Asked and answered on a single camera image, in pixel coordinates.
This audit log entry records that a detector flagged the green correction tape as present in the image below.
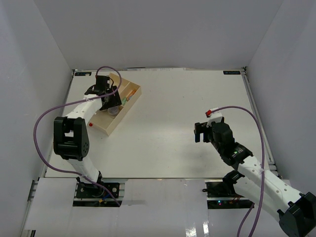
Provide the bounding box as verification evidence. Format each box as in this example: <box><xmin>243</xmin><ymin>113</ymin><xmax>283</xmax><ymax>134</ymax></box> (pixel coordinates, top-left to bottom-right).
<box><xmin>121</xmin><ymin>97</ymin><xmax>127</xmax><ymax>106</ymax></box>

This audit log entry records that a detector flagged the paperclip jar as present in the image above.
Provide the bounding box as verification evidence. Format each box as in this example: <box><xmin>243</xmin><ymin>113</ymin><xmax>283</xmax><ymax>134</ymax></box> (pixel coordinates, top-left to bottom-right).
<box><xmin>107</xmin><ymin>106</ymin><xmax>119</xmax><ymax>117</ymax></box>

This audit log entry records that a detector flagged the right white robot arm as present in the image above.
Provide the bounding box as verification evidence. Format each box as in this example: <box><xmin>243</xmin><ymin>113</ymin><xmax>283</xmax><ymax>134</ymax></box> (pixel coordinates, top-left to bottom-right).
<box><xmin>194</xmin><ymin>120</ymin><xmax>316</xmax><ymax>237</ymax></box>

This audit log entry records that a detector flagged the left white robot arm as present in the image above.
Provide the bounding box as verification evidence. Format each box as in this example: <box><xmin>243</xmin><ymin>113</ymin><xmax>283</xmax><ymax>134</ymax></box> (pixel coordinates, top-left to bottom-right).
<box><xmin>53</xmin><ymin>76</ymin><xmax>121</xmax><ymax>197</ymax></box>

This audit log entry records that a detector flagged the beige compartment box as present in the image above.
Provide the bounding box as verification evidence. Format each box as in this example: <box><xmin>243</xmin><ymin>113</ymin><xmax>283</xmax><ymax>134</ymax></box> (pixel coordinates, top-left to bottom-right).
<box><xmin>88</xmin><ymin>79</ymin><xmax>142</xmax><ymax>136</ymax></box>

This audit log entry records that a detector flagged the left black corner label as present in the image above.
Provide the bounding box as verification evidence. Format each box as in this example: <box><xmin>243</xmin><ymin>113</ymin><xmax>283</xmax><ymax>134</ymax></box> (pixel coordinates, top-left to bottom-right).
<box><xmin>75</xmin><ymin>72</ymin><xmax>92</xmax><ymax>77</ymax></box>

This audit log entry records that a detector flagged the black corner label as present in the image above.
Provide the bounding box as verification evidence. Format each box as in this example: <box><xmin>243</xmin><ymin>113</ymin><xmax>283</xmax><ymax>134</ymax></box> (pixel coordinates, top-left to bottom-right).
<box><xmin>223</xmin><ymin>71</ymin><xmax>241</xmax><ymax>75</ymax></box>
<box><xmin>75</xmin><ymin>72</ymin><xmax>92</xmax><ymax>77</ymax></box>

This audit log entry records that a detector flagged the right black corner label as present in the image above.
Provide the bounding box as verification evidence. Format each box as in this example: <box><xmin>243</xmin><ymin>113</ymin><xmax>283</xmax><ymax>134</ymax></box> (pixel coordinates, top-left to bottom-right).
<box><xmin>223</xmin><ymin>71</ymin><xmax>241</xmax><ymax>75</ymax></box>

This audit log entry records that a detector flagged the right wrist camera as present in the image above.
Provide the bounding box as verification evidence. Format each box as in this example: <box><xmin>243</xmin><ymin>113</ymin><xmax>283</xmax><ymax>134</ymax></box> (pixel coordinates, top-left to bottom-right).
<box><xmin>205</xmin><ymin>107</ymin><xmax>223</xmax><ymax>127</ymax></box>

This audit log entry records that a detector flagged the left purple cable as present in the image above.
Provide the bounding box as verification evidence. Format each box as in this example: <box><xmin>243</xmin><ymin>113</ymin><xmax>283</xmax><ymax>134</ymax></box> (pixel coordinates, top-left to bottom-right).
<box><xmin>33</xmin><ymin>66</ymin><xmax>123</xmax><ymax>207</ymax></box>

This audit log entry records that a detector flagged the purple cable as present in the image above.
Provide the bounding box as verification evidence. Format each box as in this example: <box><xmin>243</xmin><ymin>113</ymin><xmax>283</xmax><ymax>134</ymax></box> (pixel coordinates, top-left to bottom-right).
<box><xmin>33</xmin><ymin>66</ymin><xmax>123</xmax><ymax>207</ymax></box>
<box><xmin>212</xmin><ymin>106</ymin><xmax>266</xmax><ymax>237</ymax></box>

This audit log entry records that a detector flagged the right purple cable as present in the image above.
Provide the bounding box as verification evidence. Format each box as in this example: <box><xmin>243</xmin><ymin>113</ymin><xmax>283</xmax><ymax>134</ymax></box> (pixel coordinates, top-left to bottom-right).
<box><xmin>212</xmin><ymin>106</ymin><xmax>266</xmax><ymax>237</ymax></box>

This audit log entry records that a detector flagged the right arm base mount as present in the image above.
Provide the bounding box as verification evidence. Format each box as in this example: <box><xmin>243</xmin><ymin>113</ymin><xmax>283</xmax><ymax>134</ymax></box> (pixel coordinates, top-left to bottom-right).
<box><xmin>202</xmin><ymin>178</ymin><xmax>253</xmax><ymax>210</ymax></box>

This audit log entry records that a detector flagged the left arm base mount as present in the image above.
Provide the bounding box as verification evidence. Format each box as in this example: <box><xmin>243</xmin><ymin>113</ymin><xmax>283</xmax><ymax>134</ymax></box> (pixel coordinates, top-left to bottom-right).
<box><xmin>73</xmin><ymin>178</ymin><xmax>122</xmax><ymax>207</ymax></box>

